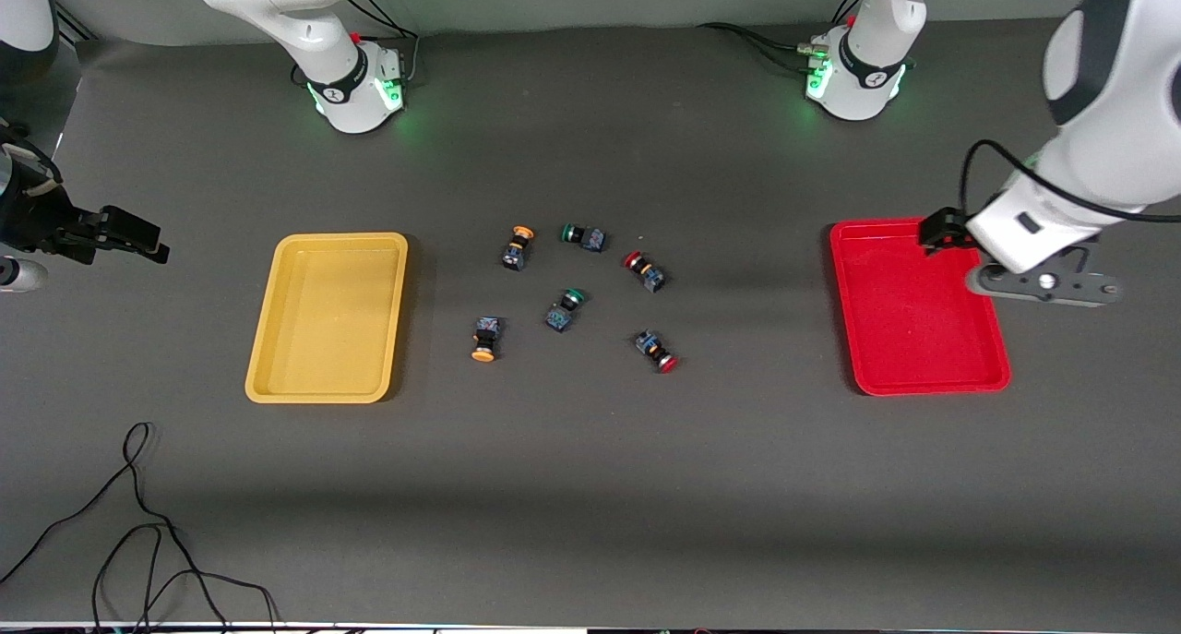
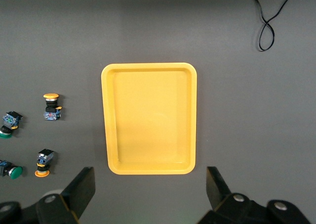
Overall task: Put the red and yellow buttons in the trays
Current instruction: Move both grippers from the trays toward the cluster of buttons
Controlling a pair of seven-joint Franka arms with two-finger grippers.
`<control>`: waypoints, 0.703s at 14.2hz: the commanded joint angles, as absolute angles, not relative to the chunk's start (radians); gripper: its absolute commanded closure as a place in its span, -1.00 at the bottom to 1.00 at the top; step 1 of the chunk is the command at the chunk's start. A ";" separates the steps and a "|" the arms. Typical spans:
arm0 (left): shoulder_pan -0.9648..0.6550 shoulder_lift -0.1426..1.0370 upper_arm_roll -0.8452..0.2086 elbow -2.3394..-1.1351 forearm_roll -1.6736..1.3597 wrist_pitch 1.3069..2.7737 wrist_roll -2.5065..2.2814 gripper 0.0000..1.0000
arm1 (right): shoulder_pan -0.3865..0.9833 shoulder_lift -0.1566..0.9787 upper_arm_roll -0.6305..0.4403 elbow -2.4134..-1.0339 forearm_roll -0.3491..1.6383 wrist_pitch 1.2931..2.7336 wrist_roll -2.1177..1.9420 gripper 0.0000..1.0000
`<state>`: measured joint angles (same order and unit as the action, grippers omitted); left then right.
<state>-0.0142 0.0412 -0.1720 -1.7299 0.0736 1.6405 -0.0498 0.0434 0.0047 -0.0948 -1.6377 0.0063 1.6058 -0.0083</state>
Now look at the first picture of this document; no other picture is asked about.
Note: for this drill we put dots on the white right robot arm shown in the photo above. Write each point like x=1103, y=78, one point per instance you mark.
x=314, y=25

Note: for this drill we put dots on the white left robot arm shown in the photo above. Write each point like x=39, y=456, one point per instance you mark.
x=1126, y=108

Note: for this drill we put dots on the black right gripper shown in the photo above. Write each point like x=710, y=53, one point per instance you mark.
x=37, y=225

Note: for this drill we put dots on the yellow push button switch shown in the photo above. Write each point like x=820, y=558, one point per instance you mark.
x=518, y=249
x=485, y=337

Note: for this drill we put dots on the green push button switch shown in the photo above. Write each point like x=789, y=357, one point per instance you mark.
x=584, y=237
x=563, y=311

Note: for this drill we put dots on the red push button switch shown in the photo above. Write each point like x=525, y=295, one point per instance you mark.
x=655, y=350
x=645, y=272

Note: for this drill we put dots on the yellow plastic tray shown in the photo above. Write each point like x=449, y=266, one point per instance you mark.
x=328, y=320

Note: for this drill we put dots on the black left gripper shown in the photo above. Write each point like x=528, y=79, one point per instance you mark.
x=943, y=229

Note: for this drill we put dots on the red plastic tray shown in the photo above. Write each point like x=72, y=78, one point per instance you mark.
x=913, y=320

